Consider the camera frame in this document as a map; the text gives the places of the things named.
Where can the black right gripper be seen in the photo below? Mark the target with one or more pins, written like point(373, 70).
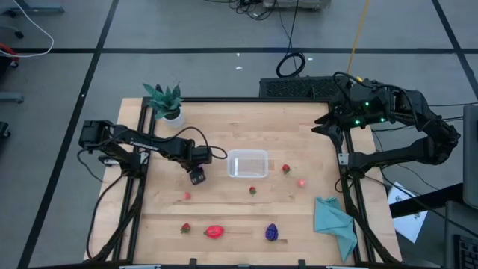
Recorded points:
point(351, 110)

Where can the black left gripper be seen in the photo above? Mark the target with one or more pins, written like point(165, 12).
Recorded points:
point(199, 157)

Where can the pink striped toy onion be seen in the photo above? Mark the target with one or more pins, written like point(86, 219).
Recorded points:
point(187, 195)

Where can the red toy strawberry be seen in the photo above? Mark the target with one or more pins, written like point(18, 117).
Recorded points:
point(185, 228)
point(286, 169)
point(252, 191)

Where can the red toy bell pepper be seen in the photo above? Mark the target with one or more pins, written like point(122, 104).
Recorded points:
point(214, 232)

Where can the small red toy tomato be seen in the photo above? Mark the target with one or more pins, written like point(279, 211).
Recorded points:
point(301, 183)

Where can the purple toy grapes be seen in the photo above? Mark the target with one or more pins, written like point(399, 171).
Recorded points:
point(272, 232)

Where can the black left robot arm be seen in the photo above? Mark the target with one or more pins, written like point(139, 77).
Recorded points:
point(149, 143)

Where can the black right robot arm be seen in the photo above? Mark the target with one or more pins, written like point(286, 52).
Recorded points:
point(411, 149)

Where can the clear plastic tupperware container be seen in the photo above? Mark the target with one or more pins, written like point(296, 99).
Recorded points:
point(247, 164)

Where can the black perforated equipment box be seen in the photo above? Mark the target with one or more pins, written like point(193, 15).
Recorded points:
point(298, 87)

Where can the white plant pot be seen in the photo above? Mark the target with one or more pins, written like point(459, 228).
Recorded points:
point(177, 120)

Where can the green artificial plant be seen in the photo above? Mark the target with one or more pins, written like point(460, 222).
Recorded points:
point(166, 101)

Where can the black table clamp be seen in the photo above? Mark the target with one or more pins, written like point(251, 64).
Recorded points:
point(301, 263)
point(192, 263)

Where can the teal cloth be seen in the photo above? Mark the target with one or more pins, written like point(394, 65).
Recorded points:
point(332, 220)

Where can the dark desk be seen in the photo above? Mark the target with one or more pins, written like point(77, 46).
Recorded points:
point(429, 200)

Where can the white printed paper sheet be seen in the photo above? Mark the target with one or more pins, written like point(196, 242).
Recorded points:
point(409, 224)

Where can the grey monitor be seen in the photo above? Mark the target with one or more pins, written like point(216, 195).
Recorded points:
point(471, 157)

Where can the black keyboard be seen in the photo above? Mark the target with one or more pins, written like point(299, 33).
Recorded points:
point(467, 254)

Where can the black caster wheel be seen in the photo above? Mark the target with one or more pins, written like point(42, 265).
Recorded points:
point(3, 130)

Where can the grey furniture leg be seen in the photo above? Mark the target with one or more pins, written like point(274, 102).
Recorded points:
point(37, 8)
point(11, 98)

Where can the red wheeled object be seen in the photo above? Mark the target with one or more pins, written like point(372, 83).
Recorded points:
point(5, 50)

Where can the black aluminium table frame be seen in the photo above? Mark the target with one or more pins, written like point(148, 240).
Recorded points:
point(242, 99)

